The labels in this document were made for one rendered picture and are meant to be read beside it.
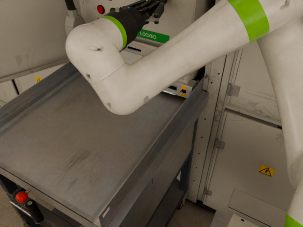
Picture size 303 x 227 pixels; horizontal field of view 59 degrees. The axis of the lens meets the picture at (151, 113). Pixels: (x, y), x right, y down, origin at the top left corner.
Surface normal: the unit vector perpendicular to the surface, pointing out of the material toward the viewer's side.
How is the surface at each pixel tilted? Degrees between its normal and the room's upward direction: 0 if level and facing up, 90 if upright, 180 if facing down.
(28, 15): 90
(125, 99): 70
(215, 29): 56
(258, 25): 89
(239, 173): 90
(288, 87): 61
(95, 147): 0
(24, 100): 90
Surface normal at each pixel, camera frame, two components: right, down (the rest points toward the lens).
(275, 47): -0.72, 0.12
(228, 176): -0.50, 0.58
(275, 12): 0.08, 0.58
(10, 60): 0.56, 0.55
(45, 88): 0.87, 0.33
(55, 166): 0.00, -0.74
